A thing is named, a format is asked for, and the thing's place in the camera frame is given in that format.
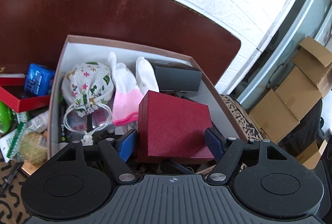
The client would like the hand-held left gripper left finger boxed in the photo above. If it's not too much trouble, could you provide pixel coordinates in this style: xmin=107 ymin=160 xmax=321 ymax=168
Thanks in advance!
xmin=56 ymin=129 xmax=138 ymax=184

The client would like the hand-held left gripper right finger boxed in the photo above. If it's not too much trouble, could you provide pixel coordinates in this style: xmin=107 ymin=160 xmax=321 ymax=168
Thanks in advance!
xmin=204 ymin=127 xmax=286 ymax=185

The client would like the small red gift box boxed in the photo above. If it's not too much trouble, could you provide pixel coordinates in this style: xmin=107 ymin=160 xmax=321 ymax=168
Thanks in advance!
xmin=137 ymin=90 xmax=216 ymax=164

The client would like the clear snack packet green edge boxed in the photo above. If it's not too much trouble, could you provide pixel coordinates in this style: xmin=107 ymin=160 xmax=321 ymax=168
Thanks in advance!
xmin=0 ymin=123 xmax=48 ymax=165

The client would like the small gold box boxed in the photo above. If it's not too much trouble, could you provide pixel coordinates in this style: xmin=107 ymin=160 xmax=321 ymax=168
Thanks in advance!
xmin=19 ymin=160 xmax=38 ymax=177

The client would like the brown cardboard storage box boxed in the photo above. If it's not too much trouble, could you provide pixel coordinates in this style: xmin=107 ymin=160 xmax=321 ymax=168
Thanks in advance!
xmin=48 ymin=34 xmax=251 ymax=180

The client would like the desktop with letter-patterned cloth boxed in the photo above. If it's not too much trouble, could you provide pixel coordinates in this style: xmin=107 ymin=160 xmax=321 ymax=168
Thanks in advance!
xmin=0 ymin=94 xmax=265 ymax=224

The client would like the white glove with pink cuff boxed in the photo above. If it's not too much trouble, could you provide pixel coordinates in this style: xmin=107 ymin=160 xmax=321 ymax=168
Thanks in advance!
xmin=107 ymin=52 xmax=144 ymax=126
xmin=135 ymin=56 xmax=159 ymax=95

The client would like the open cardboard carton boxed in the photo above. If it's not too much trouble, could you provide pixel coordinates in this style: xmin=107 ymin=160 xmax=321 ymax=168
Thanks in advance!
xmin=296 ymin=140 xmax=328 ymax=170
xmin=292 ymin=37 xmax=332 ymax=97
xmin=249 ymin=89 xmax=325 ymax=144

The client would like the black rectangular box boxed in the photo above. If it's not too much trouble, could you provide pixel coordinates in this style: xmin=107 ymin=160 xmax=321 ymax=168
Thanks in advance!
xmin=146 ymin=58 xmax=203 ymax=92

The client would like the white toothpaste tube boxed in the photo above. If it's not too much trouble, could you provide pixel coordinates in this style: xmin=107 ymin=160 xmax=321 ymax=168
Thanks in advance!
xmin=27 ymin=110 xmax=50 ymax=133

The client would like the dark cloth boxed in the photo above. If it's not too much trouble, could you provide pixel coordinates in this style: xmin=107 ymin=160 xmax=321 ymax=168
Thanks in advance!
xmin=280 ymin=99 xmax=332 ymax=224

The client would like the flat red box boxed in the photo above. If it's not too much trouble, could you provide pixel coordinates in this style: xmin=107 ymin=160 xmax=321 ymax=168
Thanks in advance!
xmin=0 ymin=76 xmax=51 ymax=113

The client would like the blue plastic pack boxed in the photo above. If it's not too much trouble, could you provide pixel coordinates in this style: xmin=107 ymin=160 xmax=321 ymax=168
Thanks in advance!
xmin=24 ymin=63 xmax=56 ymax=97

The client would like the black metal tool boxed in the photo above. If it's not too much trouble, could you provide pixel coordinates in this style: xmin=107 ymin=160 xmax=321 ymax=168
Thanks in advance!
xmin=0 ymin=160 xmax=24 ymax=193

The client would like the green bottle with green-white cap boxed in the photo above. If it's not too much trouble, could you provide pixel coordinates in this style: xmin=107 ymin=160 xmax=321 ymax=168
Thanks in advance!
xmin=0 ymin=101 xmax=32 ymax=133

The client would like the white flat box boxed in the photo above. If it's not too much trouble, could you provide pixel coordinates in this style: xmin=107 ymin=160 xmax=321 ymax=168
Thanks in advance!
xmin=0 ymin=73 xmax=25 ymax=79

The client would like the brown wooden headboard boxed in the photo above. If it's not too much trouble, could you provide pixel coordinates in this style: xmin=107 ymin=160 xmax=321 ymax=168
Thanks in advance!
xmin=0 ymin=0 xmax=242 ymax=89

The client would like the glass sliding door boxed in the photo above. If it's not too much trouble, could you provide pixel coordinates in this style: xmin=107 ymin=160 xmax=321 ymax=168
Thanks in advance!
xmin=213 ymin=0 xmax=332 ymax=102

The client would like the floral drawstring pouch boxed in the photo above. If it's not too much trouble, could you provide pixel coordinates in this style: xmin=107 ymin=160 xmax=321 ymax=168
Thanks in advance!
xmin=61 ymin=61 xmax=115 ymax=147

